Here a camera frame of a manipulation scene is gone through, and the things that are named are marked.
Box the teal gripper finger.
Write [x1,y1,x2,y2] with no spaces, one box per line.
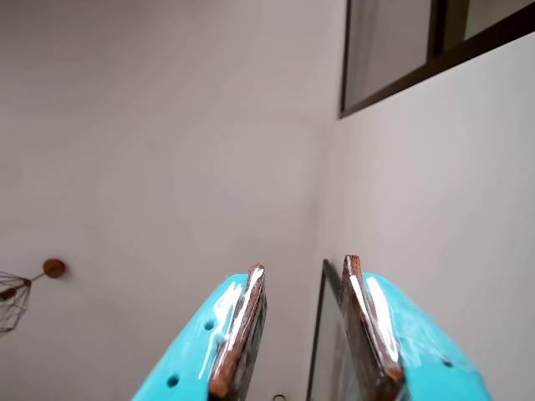
[131,263,268,401]
[340,253,491,401]

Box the dark brown framed window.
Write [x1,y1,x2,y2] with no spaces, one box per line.
[339,0,535,121]

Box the black framed wall picture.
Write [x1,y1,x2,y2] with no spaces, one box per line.
[306,258,364,401]

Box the wire cage pendant lamp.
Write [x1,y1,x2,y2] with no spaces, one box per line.
[0,257,67,338]

